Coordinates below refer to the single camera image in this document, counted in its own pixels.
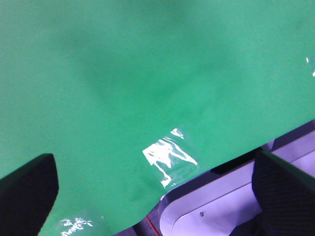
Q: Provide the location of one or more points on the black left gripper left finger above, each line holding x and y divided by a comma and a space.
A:
27, 196

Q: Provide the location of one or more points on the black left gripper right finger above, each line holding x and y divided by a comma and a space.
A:
286, 196

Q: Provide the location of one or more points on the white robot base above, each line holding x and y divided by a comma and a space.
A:
217, 201

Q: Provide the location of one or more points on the green table cloth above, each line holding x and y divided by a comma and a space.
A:
135, 97

